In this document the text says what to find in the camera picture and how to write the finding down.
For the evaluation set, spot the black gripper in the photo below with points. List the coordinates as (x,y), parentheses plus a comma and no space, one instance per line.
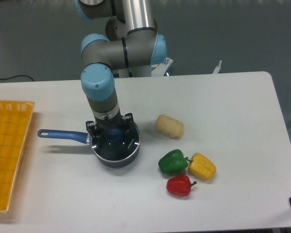
(126,122)

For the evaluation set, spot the glass lid blue knob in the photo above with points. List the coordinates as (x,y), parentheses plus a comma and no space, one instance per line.
(116,147)

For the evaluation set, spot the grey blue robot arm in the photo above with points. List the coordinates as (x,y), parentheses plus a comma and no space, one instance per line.
(141,47)

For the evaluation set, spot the beige bread loaf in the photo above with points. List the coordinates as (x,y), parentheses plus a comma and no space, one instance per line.
(169,126)

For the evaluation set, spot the green bell pepper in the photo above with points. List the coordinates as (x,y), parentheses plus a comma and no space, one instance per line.
(174,161)

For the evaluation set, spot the red bell pepper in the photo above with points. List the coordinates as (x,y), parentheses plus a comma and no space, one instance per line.
(180,185)

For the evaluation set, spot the yellow woven basket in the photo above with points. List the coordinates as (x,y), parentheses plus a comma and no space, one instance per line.
(15,120)

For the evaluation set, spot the yellow bell pepper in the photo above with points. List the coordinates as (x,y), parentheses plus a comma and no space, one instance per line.
(201,166)

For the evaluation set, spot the white bracket right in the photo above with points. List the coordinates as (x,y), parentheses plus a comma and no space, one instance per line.
(217,68)

